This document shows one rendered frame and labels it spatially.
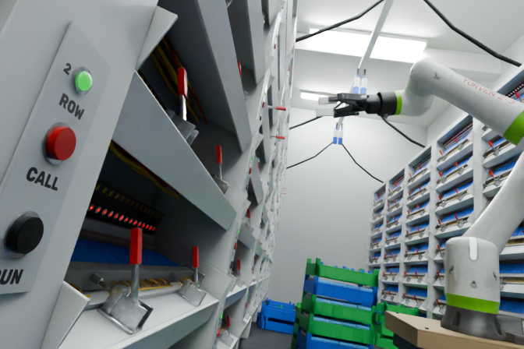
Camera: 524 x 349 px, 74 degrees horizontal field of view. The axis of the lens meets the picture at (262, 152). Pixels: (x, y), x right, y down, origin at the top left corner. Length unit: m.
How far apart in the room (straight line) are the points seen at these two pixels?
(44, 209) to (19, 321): 0.05
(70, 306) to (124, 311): 0.15
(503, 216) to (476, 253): 0.24
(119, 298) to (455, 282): 0.92
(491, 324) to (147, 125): 1.00
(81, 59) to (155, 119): 0.11
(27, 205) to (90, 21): 0.10
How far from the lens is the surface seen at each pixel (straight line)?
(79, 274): 0.38
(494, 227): 1.31
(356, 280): 1.77
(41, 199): 0.19
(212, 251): 0.82
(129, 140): 0.28
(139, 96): 0.27
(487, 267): 1.13
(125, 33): 0.24
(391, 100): 1.36
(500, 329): 1.16
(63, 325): 0.23
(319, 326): 1.73
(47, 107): 0.18
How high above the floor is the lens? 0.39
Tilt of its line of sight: 18 degrees up
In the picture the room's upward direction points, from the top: 11 degrees clockwise
